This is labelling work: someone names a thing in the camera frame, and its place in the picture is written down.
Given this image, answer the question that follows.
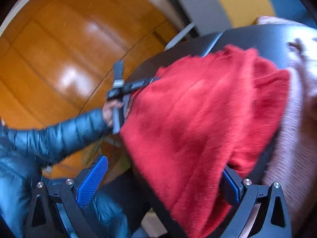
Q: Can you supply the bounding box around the person's left hand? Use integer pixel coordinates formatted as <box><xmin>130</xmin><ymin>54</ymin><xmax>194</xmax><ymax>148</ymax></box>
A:
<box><xmin>102</xmin><ymin>100</ymin><xmax>124</xmax><ymax>127</ymax></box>

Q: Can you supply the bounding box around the pink knitted sweater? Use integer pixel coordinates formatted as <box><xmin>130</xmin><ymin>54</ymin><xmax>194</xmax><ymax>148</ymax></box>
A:
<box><xmin>263</xmin><ymin>26</ymin><xmax>316</xmax><ymax>233</ymax></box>

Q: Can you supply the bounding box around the blue puffer jacket sleeve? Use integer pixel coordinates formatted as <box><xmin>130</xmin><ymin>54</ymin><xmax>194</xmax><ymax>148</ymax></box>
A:
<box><xmin>0</xmin><ymin>108</ymin><xmax>149</xmax><ymax>238</ymax></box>

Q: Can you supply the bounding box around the red knitted sweater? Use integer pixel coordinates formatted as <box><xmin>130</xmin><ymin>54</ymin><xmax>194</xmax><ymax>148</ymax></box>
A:
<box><xmin>120</xmin><ymin>45</ymin><xmax>290</xmax><ymax>237</ymax></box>

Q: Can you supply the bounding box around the grey yellow blue chair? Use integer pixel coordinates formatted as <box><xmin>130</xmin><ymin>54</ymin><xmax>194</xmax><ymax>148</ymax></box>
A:
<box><xmin>164</xmin><ymin>0</ymin><xmax>317</xmax><ymax>52</ymax></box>

